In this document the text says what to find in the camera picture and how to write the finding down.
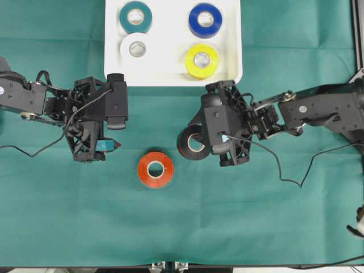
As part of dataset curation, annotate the metal table clamp bracket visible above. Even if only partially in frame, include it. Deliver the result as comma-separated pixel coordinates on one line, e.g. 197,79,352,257
149,261,189,273

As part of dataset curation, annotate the teal tape roll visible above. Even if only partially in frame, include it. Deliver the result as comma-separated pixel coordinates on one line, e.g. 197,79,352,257
119,1,152,34

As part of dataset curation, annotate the white plastic case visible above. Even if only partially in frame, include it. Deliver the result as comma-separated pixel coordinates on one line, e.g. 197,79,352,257
104,1,243,86

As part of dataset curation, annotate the white tape roll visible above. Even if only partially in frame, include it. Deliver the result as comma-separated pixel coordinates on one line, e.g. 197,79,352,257
119,32,151,63

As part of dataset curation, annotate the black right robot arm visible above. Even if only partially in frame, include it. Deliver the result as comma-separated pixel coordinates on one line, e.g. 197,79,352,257
177,78,363,167

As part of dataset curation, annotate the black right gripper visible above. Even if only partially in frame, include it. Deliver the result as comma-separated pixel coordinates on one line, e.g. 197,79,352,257
188,80,280,167

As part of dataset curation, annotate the black tape roll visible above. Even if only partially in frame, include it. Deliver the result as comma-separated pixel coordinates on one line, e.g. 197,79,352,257
177,125,210,160

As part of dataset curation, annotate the black left camera cable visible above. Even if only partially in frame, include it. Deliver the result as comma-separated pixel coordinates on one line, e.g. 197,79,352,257
0,88,114,158

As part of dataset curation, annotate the green table cloth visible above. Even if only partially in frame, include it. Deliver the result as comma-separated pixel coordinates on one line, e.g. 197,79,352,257
1,1,363,267

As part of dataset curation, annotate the yellow tape roll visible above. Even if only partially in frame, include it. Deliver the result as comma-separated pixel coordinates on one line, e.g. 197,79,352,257
185,43,219,80

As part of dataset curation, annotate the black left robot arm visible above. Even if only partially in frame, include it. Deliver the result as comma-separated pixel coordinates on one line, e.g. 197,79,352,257
1,57,129,163

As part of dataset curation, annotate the black camera cable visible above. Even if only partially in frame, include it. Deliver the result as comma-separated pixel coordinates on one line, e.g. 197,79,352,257
224,135,364,189
0,88,114,158

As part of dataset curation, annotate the aluminium frame rail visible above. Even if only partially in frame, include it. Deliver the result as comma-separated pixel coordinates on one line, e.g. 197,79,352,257
351,0,363,72

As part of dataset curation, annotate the red tape roll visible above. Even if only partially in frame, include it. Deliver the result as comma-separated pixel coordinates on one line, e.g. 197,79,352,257
138,152,174,189

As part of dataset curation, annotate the white black object at edge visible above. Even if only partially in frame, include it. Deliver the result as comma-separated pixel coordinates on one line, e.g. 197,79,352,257
346,205,363,238

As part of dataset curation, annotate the blue tape roll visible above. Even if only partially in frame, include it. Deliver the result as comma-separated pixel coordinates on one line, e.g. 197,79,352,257
188,3,222,39

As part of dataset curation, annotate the black right camera cable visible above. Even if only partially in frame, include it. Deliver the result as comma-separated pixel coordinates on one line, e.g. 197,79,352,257
224,135,364,189

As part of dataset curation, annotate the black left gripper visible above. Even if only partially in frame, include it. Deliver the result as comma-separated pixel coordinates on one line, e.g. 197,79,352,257
44,73,128,163

